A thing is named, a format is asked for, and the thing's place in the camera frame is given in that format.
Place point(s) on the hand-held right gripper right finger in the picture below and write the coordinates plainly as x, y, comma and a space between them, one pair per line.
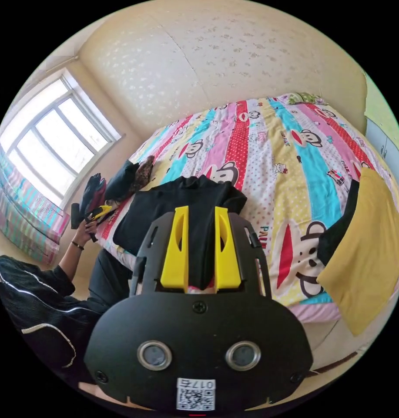
228, 264

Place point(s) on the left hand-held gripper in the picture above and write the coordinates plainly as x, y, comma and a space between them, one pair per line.
92, 223

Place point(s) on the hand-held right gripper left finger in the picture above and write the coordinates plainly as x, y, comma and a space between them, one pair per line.
173, 261

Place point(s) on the black long sleeve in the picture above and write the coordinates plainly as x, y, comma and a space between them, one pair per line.
173, 204

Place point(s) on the person's left forearm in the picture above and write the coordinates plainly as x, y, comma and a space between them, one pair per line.
70, 256

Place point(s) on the person's left hand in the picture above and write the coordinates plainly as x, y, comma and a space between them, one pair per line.
83, 233

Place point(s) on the person's right hand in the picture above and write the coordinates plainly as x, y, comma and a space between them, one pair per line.
95, 390

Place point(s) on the dark pile of clothes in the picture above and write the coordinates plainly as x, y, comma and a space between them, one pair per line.
122, 184

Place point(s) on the striped colourful cloth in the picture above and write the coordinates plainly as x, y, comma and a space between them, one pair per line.
19, 202

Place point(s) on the window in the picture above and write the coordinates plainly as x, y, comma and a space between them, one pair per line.
55, 137

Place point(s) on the person's body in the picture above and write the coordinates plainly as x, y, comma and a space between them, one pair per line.
39, 310

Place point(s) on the bed with cartoon striped sheet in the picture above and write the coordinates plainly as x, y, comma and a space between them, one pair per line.
251, 147

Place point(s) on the yellow-topped pile of clothes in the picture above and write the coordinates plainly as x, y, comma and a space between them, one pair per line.
365, 248

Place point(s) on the green patterned pillow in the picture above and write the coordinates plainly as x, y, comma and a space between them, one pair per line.
305, 97

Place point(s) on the grey cupboard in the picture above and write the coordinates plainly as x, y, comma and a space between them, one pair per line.
387, 147

